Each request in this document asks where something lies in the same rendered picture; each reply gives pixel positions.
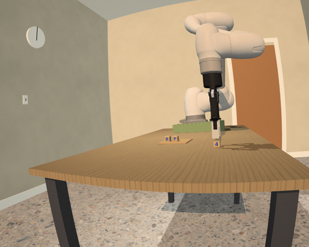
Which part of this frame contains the light orange mat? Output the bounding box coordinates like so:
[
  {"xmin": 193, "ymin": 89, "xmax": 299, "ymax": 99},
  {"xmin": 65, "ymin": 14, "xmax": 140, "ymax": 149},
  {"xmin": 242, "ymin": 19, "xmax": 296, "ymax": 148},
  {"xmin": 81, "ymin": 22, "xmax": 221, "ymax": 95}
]
[{"xmin": 157, "ymin": 139, "xmax": 192, "ymax": 144}]

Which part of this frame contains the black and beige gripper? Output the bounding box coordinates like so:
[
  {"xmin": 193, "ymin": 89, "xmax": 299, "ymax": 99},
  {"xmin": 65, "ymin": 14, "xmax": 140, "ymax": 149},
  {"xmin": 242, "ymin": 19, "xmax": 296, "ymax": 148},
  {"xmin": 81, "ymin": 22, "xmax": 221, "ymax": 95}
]
[{"xmin": 202, "ymin": 73, "xmax": 222, "ymax": 139}]

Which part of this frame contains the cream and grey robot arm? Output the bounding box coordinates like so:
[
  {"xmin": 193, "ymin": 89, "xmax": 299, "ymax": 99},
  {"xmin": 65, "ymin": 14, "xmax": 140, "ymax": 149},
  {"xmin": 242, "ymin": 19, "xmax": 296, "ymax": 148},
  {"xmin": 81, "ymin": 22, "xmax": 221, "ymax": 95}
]
[{"xmin": 179, "ymin": 12, "xmax": 265, "ymax": 124}]

